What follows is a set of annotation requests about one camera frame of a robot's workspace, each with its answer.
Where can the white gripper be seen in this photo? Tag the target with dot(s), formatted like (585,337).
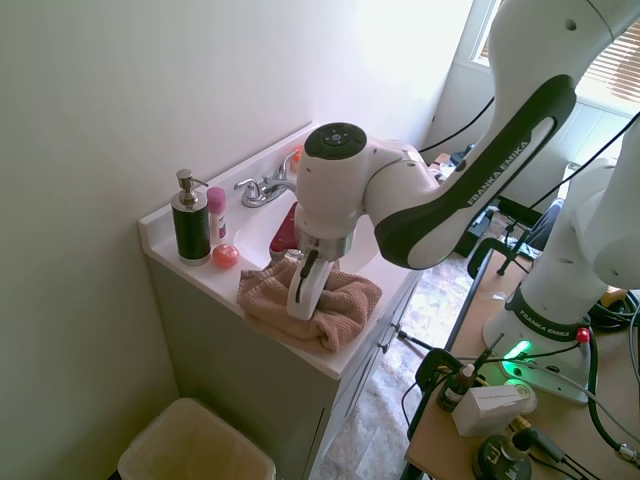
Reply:
(307,295)

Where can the red object in sink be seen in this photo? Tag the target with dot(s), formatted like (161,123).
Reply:
(285,232)

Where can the tan terry towel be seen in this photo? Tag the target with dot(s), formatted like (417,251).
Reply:
(347,310)

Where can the window with blinds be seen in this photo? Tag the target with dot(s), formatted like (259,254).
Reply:
(620,65)

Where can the red emergency stop button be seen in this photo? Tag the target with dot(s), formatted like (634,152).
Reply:
(582,335)

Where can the dark dropper bottle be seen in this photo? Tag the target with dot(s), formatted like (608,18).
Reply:
(456,390)

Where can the black table clamp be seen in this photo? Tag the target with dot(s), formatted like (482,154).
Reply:
(425,370)

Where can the beige trash bin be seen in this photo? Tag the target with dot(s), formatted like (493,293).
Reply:
(200,445)

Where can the round black base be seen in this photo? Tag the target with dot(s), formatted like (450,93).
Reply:
(500,457)

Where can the small orange container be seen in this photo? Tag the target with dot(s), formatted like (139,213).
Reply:
(295,153)

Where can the small white box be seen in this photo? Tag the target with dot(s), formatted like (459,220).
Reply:
(487,407)

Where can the black C clamp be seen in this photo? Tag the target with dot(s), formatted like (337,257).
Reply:
(475,255)

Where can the grey vanity cabinet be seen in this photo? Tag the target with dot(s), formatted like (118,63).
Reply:
(260,390)

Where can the white vanity sink top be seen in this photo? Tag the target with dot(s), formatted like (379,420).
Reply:
(200,280)

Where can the round white jar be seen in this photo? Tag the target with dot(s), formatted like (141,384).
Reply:
(529,397)

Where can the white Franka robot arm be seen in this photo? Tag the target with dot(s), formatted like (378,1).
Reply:
(500,165)

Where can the black chrome soap dispenser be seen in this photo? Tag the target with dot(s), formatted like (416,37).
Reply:
(190,230)

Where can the black camera stand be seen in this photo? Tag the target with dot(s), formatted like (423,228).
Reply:
(520,235)

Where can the round pink soap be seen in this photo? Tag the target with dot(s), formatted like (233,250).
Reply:
(226,256)

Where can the pink cap deodorant stick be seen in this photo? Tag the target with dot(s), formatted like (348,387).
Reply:
(216,210)

